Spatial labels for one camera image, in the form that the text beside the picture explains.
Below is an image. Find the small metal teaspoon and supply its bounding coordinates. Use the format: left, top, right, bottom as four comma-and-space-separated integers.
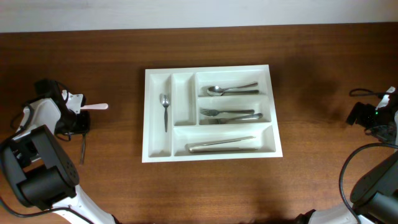
80, 134, 86, 166
160, 94, 170, 132

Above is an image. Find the pink plastic knife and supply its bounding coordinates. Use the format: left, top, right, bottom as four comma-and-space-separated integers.
80, 103, 109, 110

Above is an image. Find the metal fork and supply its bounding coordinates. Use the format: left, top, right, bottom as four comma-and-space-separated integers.
199, 108, 255, 117
208, 113, 263, 124

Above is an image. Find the metal tablespoon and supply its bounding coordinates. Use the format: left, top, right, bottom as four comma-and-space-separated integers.
206, 82, 258, 96
221, 90, 259, 95

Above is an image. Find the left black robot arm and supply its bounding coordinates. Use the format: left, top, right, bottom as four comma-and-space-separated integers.
1, 79, 118, 224

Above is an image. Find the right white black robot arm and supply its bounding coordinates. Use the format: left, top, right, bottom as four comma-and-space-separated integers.
293, 86, 397, 224

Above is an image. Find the white plastic cutlery tray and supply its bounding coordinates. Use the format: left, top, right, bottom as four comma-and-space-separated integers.
142, 65, 282, 162

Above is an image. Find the right black cable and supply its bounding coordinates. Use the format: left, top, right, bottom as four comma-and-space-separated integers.
338, 88, 398, 224

